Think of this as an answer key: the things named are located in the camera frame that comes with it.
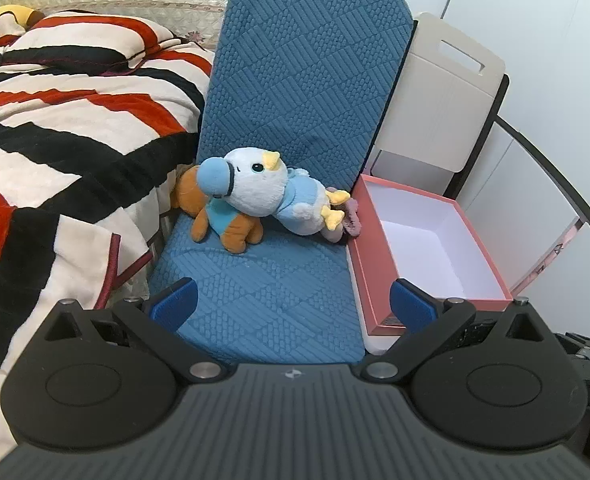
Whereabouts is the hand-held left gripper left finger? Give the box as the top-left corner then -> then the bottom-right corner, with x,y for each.
42,277 -> 227,387

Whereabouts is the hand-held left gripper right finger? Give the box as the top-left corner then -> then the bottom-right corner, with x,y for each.
362,278 -> 556,386

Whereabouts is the pink cardboard box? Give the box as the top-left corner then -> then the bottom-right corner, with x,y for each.
347,174 -> 514,337

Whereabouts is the brown plush toy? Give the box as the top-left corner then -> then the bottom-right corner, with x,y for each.
169,165 -> 265,255

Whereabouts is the purple floral scarf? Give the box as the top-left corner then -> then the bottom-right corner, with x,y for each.
322,187 -> 363,245

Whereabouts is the white and blue bird plush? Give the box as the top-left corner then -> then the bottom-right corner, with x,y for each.
196,148 -> 352,237

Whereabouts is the black hoop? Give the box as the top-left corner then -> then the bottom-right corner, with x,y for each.
494,114 -> 590,258

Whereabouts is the striped fleece blanket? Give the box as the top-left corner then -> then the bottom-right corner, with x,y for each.
0,12 -> 216,461

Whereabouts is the blue cushioned chair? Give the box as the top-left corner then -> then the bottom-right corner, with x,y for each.
147,0 -> 416,366

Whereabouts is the yellow pillow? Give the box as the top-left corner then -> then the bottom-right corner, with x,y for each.
0,4 -> 44,34

